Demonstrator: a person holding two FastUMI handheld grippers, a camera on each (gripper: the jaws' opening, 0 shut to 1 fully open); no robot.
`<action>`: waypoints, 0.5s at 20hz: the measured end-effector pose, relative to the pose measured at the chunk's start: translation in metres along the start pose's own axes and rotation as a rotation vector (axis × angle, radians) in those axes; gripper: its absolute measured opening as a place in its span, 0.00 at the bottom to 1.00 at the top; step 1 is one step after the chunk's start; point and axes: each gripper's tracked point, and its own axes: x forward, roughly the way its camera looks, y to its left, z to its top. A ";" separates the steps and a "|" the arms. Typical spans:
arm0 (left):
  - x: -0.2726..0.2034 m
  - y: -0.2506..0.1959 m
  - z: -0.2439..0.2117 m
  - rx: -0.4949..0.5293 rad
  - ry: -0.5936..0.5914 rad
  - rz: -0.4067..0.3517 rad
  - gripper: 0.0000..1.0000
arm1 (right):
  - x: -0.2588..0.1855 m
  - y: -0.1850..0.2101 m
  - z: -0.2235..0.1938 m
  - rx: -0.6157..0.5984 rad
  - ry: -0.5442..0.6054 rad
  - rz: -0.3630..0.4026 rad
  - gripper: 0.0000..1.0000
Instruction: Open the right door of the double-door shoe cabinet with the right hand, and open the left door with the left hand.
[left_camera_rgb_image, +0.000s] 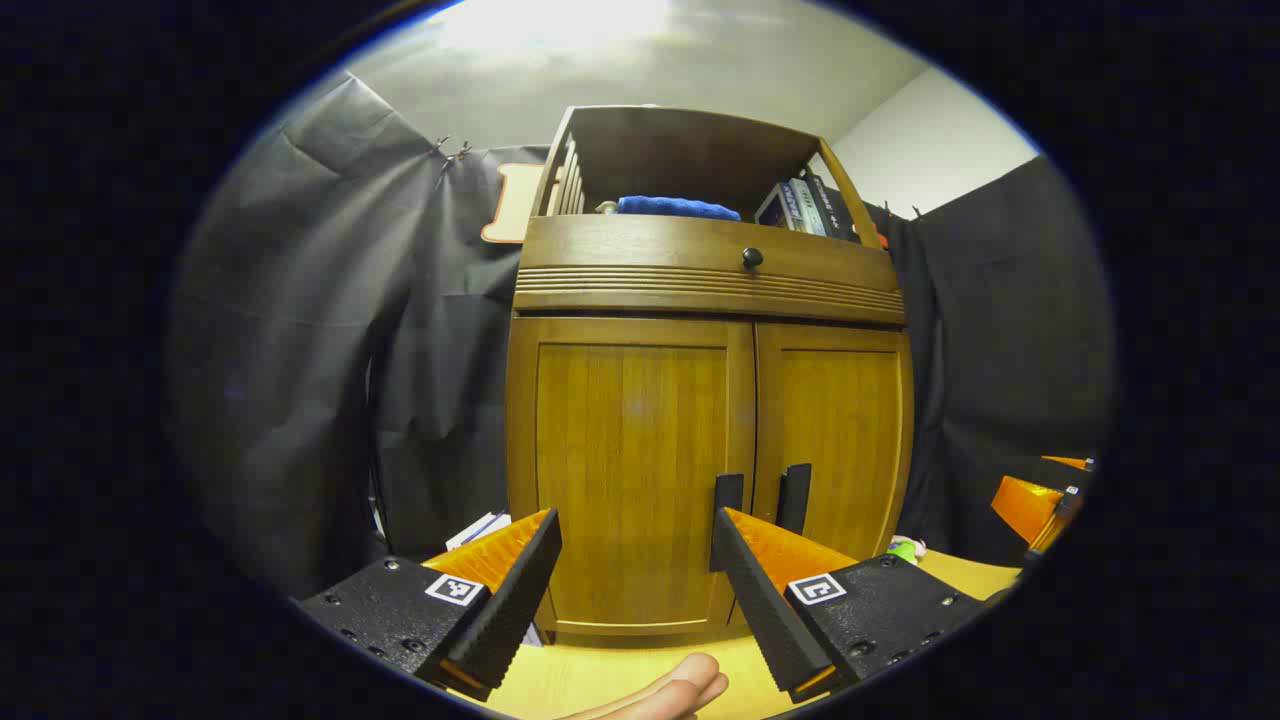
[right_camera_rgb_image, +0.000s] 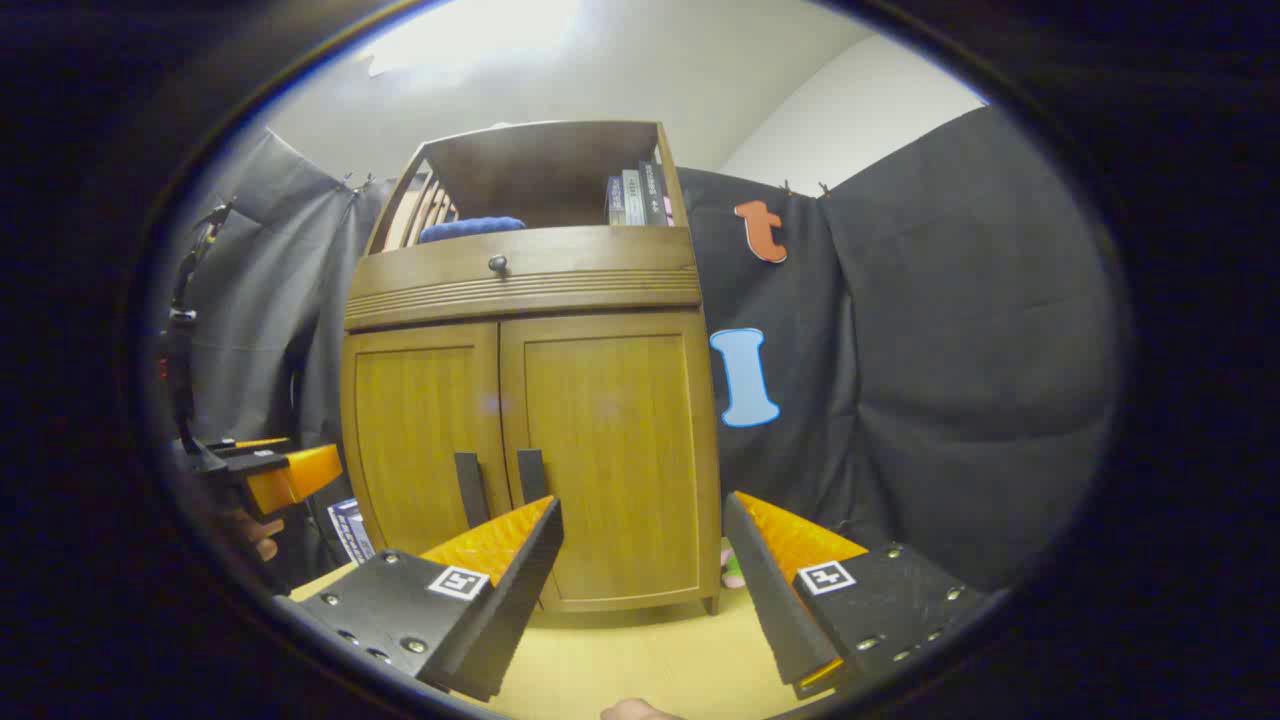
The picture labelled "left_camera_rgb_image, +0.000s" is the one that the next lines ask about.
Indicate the wooden shoe cabinet door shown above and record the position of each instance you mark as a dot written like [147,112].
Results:
[840,430]
[630,430]

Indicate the blue folded towel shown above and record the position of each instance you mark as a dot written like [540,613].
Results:
[675,207]

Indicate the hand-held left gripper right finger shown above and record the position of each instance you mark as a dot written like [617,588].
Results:
[760,610]

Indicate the red thin book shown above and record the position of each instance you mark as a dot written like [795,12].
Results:
[874,236]

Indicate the blue white cover book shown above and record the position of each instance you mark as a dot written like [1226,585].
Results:
[775,207]

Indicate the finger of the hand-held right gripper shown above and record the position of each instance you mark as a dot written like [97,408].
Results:
[1066,462]
[1025,508]

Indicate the black backdrop cloth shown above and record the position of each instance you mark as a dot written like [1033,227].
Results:
[330,300]
[1010,330]

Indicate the small green object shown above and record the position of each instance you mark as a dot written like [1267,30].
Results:
[902,551]

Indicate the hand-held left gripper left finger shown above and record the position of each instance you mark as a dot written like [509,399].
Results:
[520,600]

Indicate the black round drawer knob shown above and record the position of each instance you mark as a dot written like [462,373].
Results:
[752,258]

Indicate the wooden double-door shoe cabinet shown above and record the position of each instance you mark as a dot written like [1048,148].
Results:
[690,150]

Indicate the pale striped spine book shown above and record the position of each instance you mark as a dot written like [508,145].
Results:
[808,207]

